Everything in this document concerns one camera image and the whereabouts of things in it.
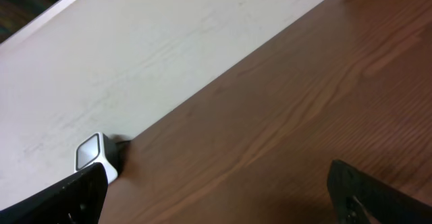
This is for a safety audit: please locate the white barcode scanner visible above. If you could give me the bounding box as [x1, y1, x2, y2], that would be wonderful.
[74, 132, 119, 184]

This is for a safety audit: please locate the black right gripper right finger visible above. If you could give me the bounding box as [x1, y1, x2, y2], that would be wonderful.
[327, 160, 431, 223]

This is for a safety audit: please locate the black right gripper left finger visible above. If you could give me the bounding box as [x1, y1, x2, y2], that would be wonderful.
[1, 163, 108, 223]

